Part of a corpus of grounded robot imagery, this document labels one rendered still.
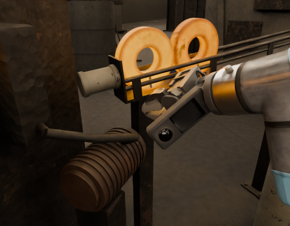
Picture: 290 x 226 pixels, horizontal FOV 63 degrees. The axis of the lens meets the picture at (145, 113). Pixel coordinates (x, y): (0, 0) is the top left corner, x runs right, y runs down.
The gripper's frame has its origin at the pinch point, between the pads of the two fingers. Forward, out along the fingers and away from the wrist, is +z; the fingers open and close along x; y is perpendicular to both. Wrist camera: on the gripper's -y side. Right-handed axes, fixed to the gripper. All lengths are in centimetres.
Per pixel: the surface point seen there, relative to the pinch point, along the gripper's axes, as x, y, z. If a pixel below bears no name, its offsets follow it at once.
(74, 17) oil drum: 53, 132, 216
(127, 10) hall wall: 36, 837, 934
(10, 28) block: 28.5, -8.5, 2.0
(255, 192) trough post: -81, 32, 23
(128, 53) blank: 11.5, 8.8, 3.2
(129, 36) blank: 14.3, 10.9, 1.9
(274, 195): -47.2, 12.7, -5.4
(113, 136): 0.3, -7.5, 4.9
